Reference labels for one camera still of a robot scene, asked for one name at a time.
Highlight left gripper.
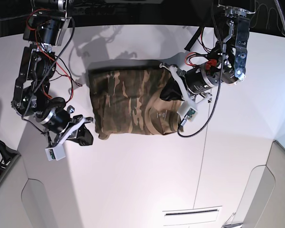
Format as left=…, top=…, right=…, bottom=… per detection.
left=159, top=62, right=213, bottom=107

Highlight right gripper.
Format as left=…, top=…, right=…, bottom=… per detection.
left=46, top=115, right=94, bottom=147

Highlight camouflage T-shirt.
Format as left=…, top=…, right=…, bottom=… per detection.
left=88, top=66, right=181, bottom=140

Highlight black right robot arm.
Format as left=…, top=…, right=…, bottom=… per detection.
left=11, top=0, right=93, bottom=147

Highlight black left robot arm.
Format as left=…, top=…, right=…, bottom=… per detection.
left=177, top=0, right=255, bottom=98

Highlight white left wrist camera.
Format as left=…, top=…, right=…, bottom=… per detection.
left=177, top=102, right=198, bottom=125

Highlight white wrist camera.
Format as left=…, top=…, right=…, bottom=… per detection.
left=177, top=102, right=198, bottom=125
left=45, top=144, right=66, bottom=161

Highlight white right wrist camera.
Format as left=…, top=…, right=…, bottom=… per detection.
left=45, top=144, right=66, bottom=161

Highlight black sleeved right cable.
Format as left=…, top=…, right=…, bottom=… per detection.
left=177, top=0, right=226, bottom=138

